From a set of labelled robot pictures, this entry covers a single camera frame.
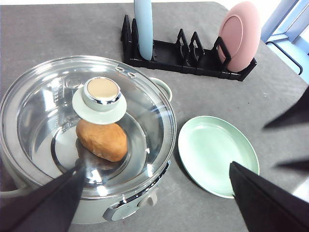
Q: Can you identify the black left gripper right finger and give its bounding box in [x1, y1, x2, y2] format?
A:
[229, 161, 309, 232]

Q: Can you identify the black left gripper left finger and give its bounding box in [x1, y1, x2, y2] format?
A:
[0, 164, 86, 232]

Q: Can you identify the green plate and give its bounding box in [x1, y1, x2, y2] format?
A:
[178, 116, 260, 198]

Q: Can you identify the brown potato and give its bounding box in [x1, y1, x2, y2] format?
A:
[76, 119, 128, 162]

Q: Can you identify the glass steamer lid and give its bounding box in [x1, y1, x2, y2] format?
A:
[0, 56, 177, 200]

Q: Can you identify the pink plate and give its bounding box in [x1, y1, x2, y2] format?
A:
[218, 1, 261, 72]

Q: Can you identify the green electric steamer pot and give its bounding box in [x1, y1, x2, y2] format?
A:
[0, 57, 176, 225]

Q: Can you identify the black plate rack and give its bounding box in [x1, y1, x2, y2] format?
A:
[121, 15, 257, 81]

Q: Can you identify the blue plate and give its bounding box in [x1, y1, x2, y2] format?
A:
[134, 0, 153, 61]

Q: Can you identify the blue window frame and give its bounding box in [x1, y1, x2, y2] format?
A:
[261, 0, 309, 84]

